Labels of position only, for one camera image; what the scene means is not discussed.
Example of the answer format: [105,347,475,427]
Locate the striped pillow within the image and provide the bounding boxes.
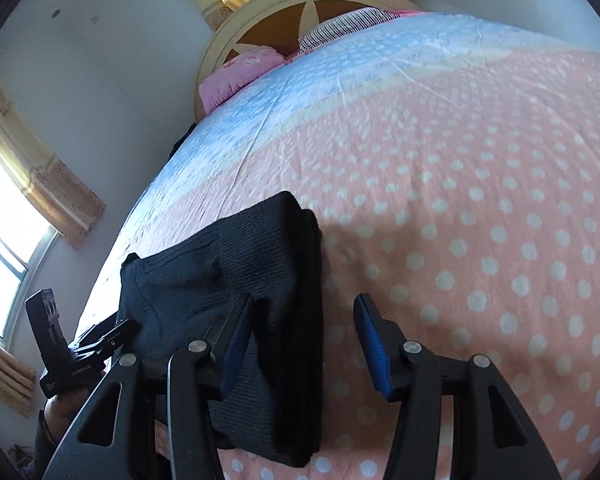
[299,7,406,53]

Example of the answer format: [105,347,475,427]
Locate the person's left hand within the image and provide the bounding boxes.
[41,387,88,438]

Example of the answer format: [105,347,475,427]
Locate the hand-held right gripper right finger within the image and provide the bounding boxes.
[352,292,563,480]

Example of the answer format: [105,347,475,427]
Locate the pink pillow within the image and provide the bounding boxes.
[199,46,286,113]

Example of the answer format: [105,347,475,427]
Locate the pink and blue patterned quilt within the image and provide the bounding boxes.
[75,7,600,480]

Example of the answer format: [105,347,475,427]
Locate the cream wooden headboard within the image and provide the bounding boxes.
[195,0,421,121]

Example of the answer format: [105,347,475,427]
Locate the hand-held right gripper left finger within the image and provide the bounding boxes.
[42,292,258,480]

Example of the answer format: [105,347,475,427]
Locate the black pants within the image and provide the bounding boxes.
[119,191,326,468]

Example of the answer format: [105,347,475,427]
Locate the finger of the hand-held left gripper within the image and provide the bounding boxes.
[70,319,142,363]

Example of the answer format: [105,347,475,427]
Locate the golden side curtain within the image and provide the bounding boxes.
[0,62,107,250]
[0,335,37,418]

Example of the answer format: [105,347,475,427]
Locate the person's left forearm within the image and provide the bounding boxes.
[32,417,63,466]

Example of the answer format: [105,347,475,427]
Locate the side window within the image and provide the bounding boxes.
[0,145,58,341]

